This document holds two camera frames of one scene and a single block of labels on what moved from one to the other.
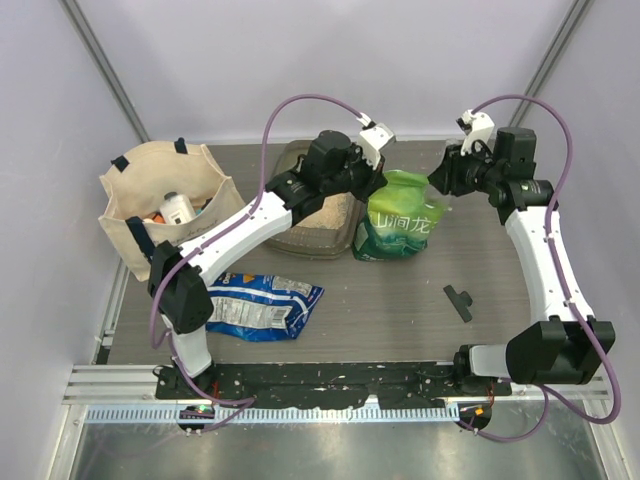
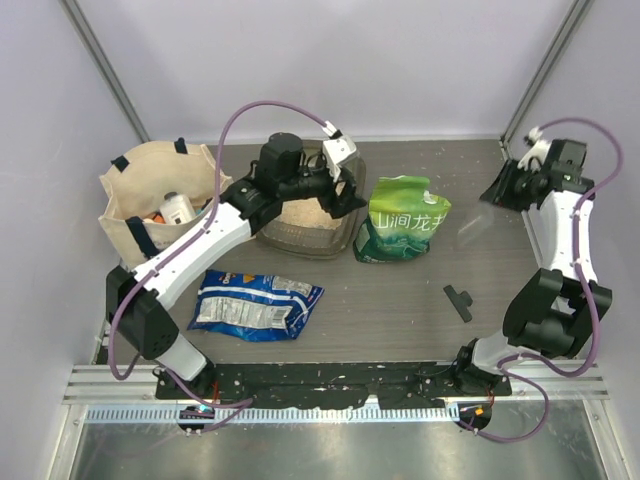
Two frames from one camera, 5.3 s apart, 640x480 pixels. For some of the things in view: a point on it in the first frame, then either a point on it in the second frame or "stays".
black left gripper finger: (378, 182) -> (351, 202)
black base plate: (390, 384) stays
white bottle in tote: (176, 208) stays
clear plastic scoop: (442, 202) -> (485, 218)
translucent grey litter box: (325, 231) stays
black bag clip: (460, 301) stays
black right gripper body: (466, 172) -> (516, 194)
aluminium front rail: (127, 394) stays
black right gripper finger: (440, 178) -> (495, 192)
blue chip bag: (259, 307) stays
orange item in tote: (158, 218) stays
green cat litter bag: (401, 216) stays
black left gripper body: (359, 176) -> (325, 190)
